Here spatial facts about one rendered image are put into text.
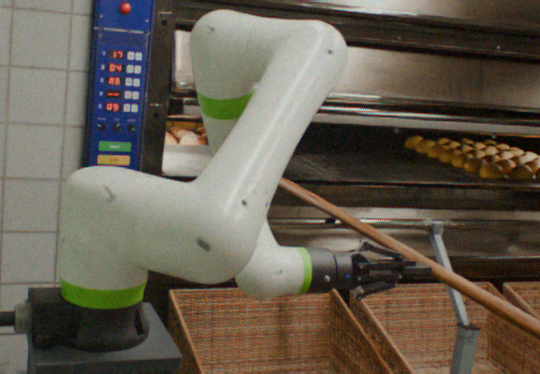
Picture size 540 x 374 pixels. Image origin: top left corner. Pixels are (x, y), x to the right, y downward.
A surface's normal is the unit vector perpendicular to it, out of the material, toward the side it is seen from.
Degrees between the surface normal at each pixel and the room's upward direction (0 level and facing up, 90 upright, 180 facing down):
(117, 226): 86
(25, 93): 90
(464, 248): 70
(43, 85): 90
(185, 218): 60
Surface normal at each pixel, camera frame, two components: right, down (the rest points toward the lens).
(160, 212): -0.31, -0.36
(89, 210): -0.40, 0.11
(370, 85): 0.34, -0.12
